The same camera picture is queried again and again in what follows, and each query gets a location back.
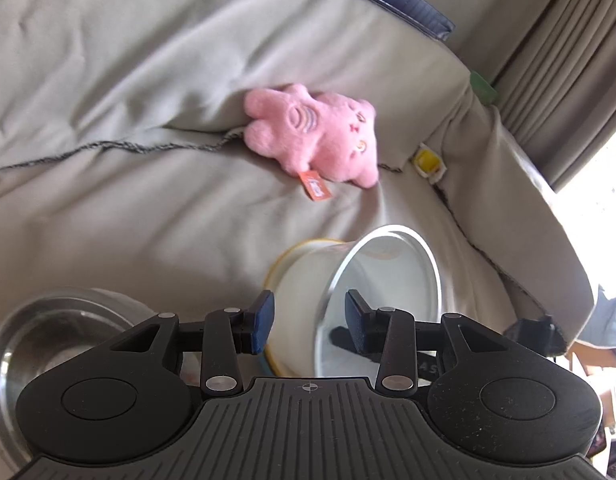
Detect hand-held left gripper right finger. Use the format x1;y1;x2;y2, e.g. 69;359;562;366
344;289;509;397

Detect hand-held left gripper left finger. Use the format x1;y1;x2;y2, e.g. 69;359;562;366
109;290;277;397

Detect white bowl with yellow rim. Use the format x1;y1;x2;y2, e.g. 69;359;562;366
264;237;349;377

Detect stainless steel bowl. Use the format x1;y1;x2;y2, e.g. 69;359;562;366
0;287;156;473

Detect blue grey cloth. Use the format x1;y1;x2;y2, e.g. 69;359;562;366
575;284;616;350

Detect yellow white small tag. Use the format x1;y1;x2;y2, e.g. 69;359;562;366
413;143;447;183

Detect pink plush toy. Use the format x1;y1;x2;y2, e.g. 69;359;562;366
243;83;380;191

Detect small green tag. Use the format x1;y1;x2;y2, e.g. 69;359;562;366
469;71;498;107

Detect beige curtain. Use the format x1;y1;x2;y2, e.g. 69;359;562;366
455;0;616;192

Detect beige sofa cover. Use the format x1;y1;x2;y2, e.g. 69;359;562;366
0;0;597;356

